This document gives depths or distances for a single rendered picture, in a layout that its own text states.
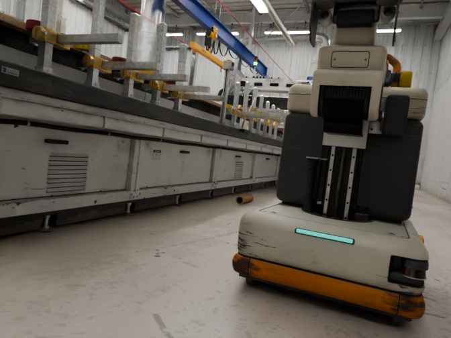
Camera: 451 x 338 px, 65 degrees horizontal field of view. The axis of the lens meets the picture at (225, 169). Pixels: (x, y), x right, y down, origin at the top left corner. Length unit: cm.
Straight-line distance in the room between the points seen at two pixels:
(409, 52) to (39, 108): 1179
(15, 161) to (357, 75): 142
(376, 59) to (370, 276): 70
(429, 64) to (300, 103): 1109
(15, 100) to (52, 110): 16
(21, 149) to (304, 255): 127
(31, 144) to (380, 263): 150
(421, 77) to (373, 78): 1125
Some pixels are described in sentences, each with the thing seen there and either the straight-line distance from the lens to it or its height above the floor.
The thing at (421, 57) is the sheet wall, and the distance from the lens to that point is 1264.
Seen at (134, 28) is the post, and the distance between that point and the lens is 195.
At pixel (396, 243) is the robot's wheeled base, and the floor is 27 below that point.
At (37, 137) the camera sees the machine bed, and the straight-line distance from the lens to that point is 184.
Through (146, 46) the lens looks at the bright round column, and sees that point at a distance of 750.
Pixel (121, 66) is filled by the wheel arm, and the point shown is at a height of 80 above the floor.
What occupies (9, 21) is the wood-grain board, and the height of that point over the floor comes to 88.
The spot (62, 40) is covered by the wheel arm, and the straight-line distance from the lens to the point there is 155.
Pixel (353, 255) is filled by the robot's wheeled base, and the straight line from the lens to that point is 123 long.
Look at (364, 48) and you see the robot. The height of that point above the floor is 88.
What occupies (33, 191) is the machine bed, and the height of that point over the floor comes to 20.
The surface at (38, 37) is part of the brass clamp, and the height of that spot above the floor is 82.
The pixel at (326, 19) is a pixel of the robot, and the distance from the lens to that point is 136.
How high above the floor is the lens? 49
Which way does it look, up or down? 3 degrees down
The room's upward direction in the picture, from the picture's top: 7 degrees clockwise
